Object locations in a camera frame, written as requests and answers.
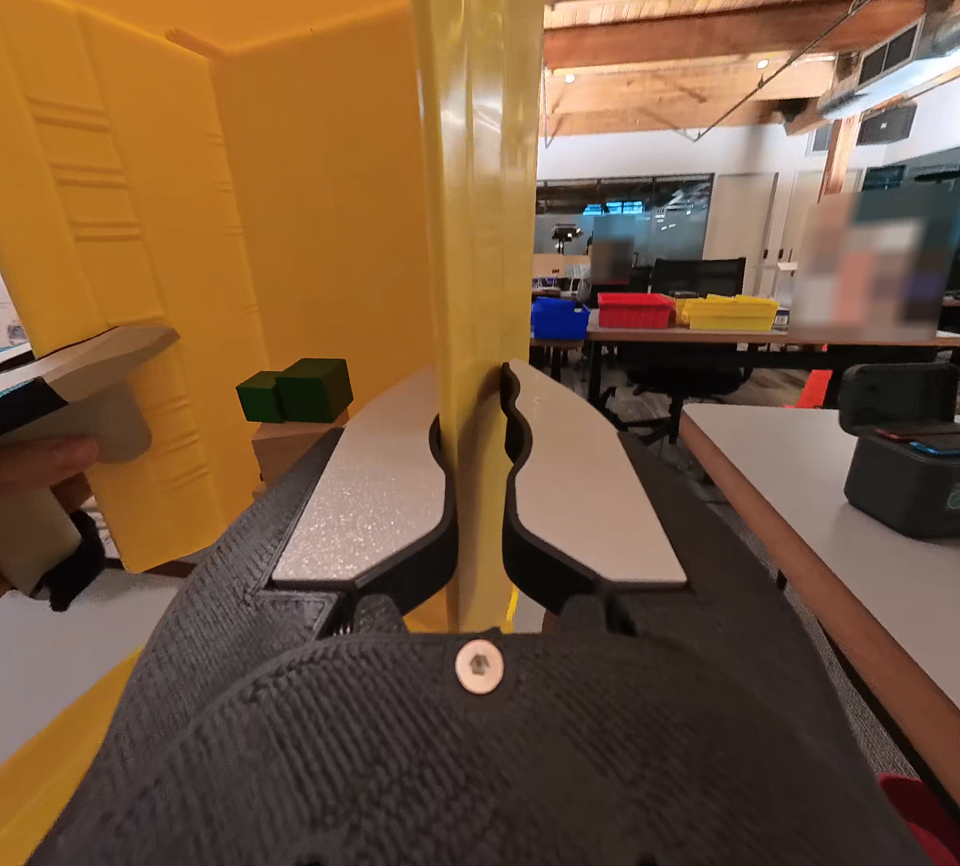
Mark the black camera charging case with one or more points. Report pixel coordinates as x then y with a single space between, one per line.
900 461

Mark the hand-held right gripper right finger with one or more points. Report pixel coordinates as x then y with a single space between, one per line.
585 499

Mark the yellow storage bin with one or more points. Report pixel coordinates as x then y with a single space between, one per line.
731 315

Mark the red plastic bin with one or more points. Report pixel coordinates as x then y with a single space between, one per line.
636 311

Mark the red object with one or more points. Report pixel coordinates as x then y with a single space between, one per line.
926 821

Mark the blue plastic bin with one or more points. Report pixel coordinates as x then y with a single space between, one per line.
559 319

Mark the long grey office desk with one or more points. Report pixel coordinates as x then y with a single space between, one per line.
750 337

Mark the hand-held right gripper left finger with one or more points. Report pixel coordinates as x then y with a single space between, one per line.
375 499

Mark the camera on tripod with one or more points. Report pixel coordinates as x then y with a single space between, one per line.
566 240

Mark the pile of coloured wooden cubes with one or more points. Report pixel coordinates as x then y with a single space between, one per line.
307 386

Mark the person's left hand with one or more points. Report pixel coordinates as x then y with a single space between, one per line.
45 465

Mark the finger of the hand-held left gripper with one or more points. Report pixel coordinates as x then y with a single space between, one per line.
112 409

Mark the white desk with wooden edge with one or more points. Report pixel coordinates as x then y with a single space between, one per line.
810 491

